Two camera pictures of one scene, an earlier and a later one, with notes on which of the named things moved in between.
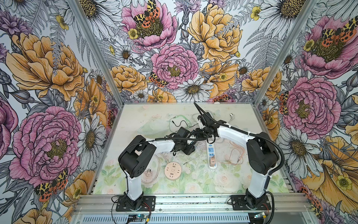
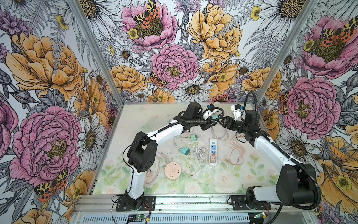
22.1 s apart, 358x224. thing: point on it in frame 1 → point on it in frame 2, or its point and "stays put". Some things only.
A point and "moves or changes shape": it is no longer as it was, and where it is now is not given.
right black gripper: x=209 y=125 → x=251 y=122
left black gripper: x=189 y=150 → x=207 y=123
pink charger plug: x=212 y=163 moves or changes shape
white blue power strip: x=211 y=155 stays put
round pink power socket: x=172 y=171 stays put
